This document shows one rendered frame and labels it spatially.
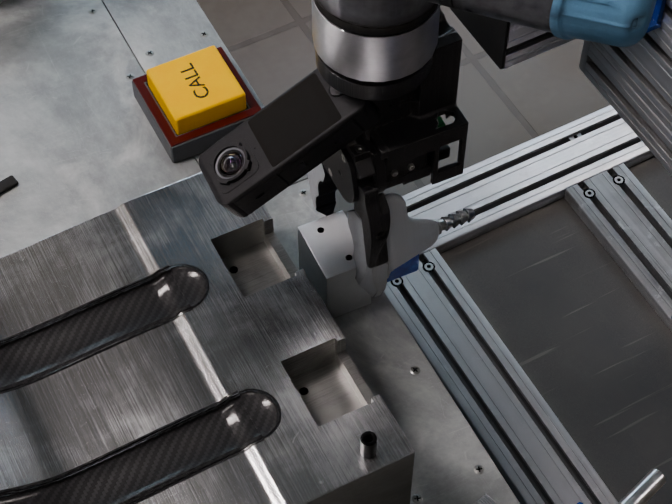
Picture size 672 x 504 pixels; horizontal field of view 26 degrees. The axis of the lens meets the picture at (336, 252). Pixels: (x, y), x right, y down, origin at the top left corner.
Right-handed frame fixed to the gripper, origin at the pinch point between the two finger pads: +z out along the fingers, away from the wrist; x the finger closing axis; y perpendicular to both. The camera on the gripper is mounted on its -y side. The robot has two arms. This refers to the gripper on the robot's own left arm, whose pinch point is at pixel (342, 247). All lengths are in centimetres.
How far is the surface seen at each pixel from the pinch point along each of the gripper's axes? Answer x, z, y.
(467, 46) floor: 82, 85, 60
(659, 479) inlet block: -25.5, -1.3, 10.0
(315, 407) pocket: -11.8, -1.7, -7.4
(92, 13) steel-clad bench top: 33.9, 4.6, -7.4
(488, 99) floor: 71, 85, 58
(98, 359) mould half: -3.9, -3.8, -19.1
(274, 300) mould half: -4.8, -4.3, -7.2
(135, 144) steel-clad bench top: 18.9, 4.6, -9.1
